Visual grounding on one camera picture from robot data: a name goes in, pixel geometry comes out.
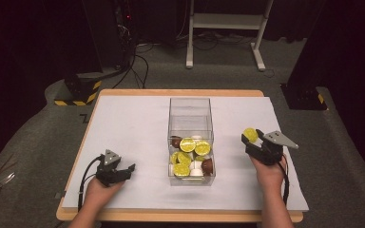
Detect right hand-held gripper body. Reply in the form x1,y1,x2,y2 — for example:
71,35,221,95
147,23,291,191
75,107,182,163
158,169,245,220
244,130,299,166

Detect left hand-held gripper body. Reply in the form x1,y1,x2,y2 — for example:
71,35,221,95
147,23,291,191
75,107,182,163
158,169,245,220
95,148,127,188

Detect brown round fruit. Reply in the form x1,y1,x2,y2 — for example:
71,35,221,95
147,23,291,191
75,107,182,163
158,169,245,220
201,158,215,176
170,135,183,149

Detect clear plastic box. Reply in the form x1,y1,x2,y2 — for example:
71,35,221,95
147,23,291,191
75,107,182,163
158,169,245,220
166,97,218,187

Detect person's right hand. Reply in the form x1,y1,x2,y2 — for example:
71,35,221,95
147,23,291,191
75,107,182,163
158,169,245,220
249,154,288,192

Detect person's left hand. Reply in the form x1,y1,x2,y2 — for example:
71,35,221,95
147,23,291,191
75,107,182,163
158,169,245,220
83,177,126,211

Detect black yellow striped stand base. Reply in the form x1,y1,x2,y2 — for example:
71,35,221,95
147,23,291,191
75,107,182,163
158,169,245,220
53,71,104,107

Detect wooden table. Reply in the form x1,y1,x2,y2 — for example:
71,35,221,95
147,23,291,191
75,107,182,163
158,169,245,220
55,88,305,223

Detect white metal stand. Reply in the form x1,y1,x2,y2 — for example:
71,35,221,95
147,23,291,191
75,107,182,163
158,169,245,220
185,0,275,72

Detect dark computer tower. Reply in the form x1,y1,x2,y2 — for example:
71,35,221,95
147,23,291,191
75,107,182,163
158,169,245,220
81,0,138,70

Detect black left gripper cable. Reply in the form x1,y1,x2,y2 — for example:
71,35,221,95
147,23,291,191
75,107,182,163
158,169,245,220
77,154,105,212

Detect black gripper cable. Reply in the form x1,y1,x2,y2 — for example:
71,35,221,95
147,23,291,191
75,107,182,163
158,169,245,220
279,154,291,207
77,154,105,212

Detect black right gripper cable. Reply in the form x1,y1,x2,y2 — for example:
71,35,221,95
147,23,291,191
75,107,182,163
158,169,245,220
279,154,291,207

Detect black floor cables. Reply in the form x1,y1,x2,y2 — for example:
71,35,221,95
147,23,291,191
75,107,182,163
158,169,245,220
111,41,150,90

